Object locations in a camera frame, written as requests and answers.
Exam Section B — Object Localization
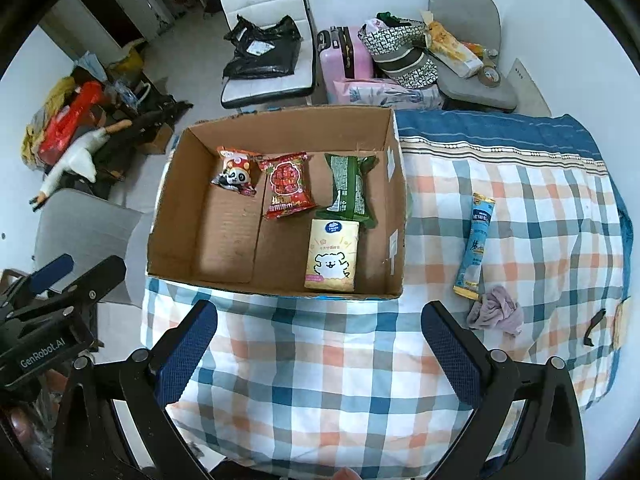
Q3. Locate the mauve cloth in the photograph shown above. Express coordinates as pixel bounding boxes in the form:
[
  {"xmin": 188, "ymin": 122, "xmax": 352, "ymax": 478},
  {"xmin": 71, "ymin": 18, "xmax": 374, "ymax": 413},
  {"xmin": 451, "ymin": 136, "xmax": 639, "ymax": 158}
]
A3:
[{"xmin": 466, "ymin": 285, "xmax": 524, "ymax": 337}]

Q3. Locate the blue long snack tube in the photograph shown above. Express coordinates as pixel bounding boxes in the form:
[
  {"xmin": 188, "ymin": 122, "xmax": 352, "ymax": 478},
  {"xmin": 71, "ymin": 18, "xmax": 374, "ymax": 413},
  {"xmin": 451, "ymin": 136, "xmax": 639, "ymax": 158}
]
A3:
[{"xmin": 454, "ymin": 193, "xmax": 495, "ymax": 300}]

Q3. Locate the yellow Vinda tissue pack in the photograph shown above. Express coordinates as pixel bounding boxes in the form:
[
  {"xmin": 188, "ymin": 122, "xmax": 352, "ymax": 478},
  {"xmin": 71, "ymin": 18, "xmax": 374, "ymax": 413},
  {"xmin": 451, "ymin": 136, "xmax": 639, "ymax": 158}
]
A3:
[{"xmin": 304, "ymin": 219, "xmax": 359, "ymax": 292}]

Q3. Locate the orange panda snack packet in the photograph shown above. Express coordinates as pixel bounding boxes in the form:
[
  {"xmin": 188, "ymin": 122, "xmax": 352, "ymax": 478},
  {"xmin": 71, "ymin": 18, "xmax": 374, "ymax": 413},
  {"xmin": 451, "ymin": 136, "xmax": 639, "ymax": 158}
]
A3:
[{"xmin": 212, "ymin": 146, "xmax": 262, "ymax": 196}]

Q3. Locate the grey chair at left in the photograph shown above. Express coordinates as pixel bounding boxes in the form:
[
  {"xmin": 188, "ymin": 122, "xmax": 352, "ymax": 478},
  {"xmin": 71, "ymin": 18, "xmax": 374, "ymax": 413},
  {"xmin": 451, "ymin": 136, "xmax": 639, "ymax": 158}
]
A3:
[{"xmin": 35, "ymin": 188, "xmax": 152, "ymax": 308}]

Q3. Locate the white goose plush toy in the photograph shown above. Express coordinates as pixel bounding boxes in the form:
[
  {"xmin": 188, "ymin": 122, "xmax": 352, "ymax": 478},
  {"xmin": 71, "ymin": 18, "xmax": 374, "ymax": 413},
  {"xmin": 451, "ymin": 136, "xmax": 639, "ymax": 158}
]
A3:
[{"xmin": 29, "ymin": 119, "xmax": 132, "ymax": 211}]

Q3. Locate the red plastic bag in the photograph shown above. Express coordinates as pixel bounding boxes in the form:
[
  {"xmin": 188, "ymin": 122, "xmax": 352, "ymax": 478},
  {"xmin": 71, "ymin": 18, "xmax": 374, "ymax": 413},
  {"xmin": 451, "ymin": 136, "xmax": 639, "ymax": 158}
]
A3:
[{"xmin": 38, "ymin": 80, "xmax": 104, "ymax": 166}]

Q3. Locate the yellow cloth pile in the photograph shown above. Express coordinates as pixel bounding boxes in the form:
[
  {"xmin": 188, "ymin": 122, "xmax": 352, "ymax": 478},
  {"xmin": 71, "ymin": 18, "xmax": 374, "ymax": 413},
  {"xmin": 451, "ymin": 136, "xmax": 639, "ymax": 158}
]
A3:
[{"xmin": 21, "ymin": 76, "xmax": 76, "ymax": 170}]

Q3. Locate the green snack packet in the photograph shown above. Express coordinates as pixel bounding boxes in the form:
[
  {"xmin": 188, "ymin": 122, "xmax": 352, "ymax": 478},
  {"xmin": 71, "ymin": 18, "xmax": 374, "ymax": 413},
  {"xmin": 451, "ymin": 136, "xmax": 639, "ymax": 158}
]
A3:
[{"xmin": 316, "ymin": 153, "xmax": 378, "ymax": 229}]

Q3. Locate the red snack packet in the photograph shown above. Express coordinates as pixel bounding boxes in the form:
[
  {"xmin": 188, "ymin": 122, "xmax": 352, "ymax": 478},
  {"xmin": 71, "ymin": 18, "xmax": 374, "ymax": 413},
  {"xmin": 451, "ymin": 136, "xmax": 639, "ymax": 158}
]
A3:
[{"xmin": 258, "ymin": 152, "xmax": 316, "ymax": 219}]

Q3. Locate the brown cardboard box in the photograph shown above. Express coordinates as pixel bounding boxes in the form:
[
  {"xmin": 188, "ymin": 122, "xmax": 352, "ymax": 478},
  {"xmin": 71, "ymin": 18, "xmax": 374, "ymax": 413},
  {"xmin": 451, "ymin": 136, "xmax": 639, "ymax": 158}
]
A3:
[{"xmin": 146, "ymin": 105, "xmax": 406, "ymax": 300}]

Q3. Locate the pink floral pillow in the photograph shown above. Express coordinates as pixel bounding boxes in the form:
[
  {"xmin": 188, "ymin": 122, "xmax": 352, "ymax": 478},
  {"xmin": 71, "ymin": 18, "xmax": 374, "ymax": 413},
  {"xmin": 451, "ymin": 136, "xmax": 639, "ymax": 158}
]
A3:
[{"xmin": 328, "ymin": 79, "xmax": 444, "ymax": 110}]

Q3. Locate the black plastic bag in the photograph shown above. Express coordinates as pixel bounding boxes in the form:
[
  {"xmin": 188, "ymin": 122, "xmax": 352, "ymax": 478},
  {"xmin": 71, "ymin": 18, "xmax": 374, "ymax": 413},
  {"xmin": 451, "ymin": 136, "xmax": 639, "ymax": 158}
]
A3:
[{"xmin": 222, "ymin": 15, "xmax": 302, "ymax": 79}]

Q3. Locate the tape roll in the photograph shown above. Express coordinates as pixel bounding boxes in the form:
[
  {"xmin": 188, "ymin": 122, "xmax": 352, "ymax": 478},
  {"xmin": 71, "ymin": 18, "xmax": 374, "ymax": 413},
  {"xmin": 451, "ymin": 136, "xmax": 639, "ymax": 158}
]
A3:
[{"xmin": 476, "ymin": 65, "xmax": 501, "ymax": 88}]

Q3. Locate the orange white snack bag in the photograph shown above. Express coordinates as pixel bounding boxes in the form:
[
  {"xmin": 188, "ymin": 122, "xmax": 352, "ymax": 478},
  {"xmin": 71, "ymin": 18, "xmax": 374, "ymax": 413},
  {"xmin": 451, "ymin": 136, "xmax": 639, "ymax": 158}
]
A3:
[{"xmin": 421, "ymin": 11, "xmax": 483, "ymax": 79}]

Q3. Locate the patterned tote bag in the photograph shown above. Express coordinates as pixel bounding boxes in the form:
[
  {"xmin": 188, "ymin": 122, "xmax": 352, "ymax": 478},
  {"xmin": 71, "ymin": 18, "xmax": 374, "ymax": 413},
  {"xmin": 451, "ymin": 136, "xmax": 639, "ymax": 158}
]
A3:
[{"xmin": 358, "ymin": 20, "xmax": 438, "ymax": 90}]

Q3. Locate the white leather chair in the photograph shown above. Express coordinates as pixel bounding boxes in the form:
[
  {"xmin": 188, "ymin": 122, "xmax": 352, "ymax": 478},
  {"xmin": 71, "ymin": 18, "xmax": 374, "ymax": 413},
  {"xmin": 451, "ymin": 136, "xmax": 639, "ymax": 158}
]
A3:
[{"xmin": 220, "ymin": 0, "xmax": 316, "ymax": 110}]

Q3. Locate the pink suitcase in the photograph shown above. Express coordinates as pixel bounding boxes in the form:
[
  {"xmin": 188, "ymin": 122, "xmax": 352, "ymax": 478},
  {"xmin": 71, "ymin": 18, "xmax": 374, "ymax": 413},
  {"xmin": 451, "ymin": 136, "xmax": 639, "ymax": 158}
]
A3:
[{"xmin": 317, "ymin": 26, "xmax": 374, "ymax": 104}]

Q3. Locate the grey fabric chair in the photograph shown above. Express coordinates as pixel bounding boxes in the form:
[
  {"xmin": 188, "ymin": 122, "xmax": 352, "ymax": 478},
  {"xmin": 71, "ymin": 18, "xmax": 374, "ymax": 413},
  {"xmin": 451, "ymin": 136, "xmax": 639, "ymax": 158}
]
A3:
[{"xmin": 428, "ymin": 0, "xmax": 518, "ymax": 112}]

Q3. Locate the black strap on blanket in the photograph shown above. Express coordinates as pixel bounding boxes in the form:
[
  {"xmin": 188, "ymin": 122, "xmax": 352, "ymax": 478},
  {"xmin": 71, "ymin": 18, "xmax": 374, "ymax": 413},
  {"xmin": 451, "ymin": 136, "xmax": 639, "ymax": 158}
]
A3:
[{"xmin": 583, "ymin": 308, "xmax": 608, "ymax": 347}]

